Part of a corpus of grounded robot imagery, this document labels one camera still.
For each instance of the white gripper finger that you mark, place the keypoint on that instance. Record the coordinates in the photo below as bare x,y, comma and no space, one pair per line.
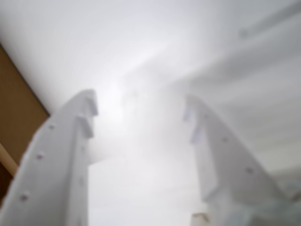
223,164
51,176

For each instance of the brown cardboard box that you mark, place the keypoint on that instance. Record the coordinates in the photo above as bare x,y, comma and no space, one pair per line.
14,99

